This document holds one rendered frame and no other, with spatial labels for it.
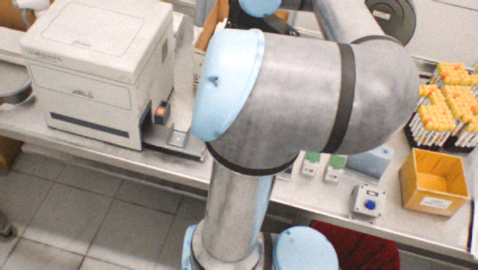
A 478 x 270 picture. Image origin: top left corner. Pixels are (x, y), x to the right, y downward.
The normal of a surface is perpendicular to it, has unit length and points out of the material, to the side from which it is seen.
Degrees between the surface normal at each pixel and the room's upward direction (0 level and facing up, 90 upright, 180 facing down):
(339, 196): 0
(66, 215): 0
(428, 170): 90
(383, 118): 62
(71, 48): 0
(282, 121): 74
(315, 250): 9
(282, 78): 32
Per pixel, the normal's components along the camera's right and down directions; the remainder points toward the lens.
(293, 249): 0.25, -0.57
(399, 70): 0.56, -0.42
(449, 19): -0.24, 0.74
